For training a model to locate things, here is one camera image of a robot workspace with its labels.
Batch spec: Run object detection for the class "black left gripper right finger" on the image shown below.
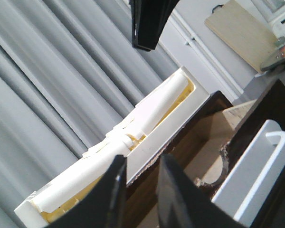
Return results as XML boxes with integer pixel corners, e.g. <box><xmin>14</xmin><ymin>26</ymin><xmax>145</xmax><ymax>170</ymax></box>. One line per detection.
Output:
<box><xmin>157</xmin><ymin>154</ymin><xmax>242</xmax><ymax>228</ymax></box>

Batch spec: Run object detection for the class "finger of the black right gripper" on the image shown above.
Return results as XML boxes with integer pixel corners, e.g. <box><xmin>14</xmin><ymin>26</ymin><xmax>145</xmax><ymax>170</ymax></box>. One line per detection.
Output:
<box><xmin>129</xmin><ymin>0</ymin><xmax>179</xmax><ymax>51</ymax></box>

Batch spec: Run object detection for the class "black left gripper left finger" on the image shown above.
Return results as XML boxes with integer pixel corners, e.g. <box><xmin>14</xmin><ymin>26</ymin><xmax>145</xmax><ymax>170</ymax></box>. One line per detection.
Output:
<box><xmin>48</xmin><ymin>155</ymin><xmax>127</xmax><ymax>228</ymax></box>

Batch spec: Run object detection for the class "dark wooden drawer cabinet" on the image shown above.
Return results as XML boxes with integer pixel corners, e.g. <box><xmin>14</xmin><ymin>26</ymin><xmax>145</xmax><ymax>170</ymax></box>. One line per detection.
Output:
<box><xmin>123</xmin><ymin>80</ymin><xmax>285</xmax><ymax>228</ymax></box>

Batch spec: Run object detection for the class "white tray with paper rolls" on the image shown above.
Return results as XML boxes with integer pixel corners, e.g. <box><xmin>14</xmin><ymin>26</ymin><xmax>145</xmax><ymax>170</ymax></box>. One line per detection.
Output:
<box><xmin>14</xmin><ymin>67</ymin><xmax>209</xmax><ymax>228</ymax></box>

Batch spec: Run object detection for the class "light wooden cutting board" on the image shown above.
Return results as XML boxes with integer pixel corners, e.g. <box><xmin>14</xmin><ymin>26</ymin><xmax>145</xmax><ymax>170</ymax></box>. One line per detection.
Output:
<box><xmin>205</xmin><ymin>0</ymin><xmax>277</xmax><ymax>73</ymax></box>

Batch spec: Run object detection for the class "grey pleated curtain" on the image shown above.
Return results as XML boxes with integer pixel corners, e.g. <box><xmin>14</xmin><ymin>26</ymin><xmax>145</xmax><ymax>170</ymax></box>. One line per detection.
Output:
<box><xmin>0</xmin><ymin>0</ymin><xmax>178</xmax><ymax>228</ymax></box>

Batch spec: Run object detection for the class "grey plate with fruit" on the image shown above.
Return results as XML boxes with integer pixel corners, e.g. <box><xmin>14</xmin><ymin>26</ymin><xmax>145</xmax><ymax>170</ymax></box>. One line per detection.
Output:
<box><xmin>260</xmin><ymin>45</ymin><xmax>285</xmax><ymax>72</ymax></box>

